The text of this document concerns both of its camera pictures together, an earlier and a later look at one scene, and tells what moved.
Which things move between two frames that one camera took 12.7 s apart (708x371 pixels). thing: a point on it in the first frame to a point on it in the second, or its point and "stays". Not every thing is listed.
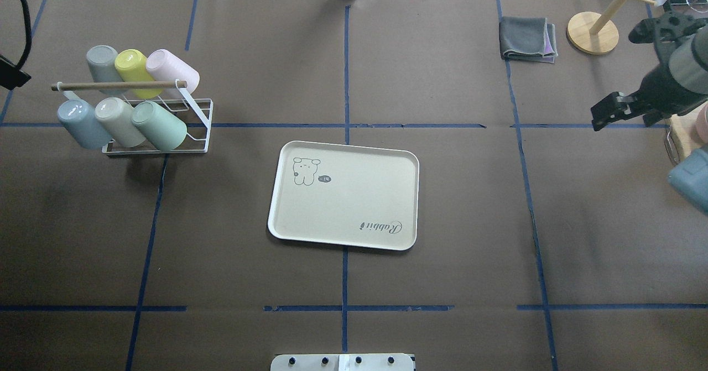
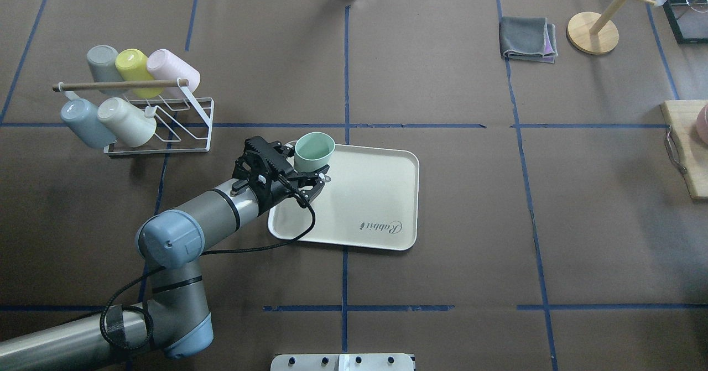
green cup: x=166 y=130 to x=312 y=151
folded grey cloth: x=527 y=39 stays
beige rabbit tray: x=345 y=194 stays
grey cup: x=102 y=61 stays
